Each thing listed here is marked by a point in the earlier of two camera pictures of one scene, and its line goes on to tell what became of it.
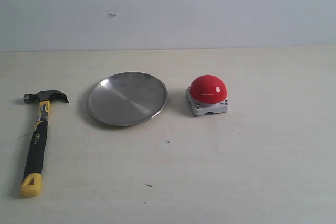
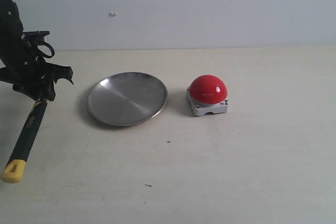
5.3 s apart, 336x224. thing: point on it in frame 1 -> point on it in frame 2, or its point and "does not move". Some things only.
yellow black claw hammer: (31, 185) -> (14, 171)
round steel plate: (126, 98) does not move
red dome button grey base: (207, 94) does not move
